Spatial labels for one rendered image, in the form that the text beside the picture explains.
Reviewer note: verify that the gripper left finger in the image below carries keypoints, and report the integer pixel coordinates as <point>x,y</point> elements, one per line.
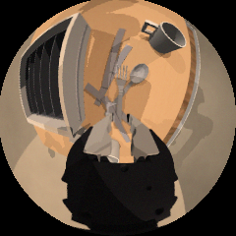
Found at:
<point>90,146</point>

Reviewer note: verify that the grey metal fork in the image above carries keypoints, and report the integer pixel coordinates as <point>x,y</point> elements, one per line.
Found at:
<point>121,84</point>

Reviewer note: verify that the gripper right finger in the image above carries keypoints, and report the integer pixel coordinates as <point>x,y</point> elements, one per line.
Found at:
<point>145,142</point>

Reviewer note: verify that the grey mug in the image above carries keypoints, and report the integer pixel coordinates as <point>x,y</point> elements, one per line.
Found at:
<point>115,152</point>
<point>159,38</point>

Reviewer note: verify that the grey metal spoon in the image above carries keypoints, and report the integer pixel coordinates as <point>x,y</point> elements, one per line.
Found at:
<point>138,74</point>

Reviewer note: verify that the cream cutlery tray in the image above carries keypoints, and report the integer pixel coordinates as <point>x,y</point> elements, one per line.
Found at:
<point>66,77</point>

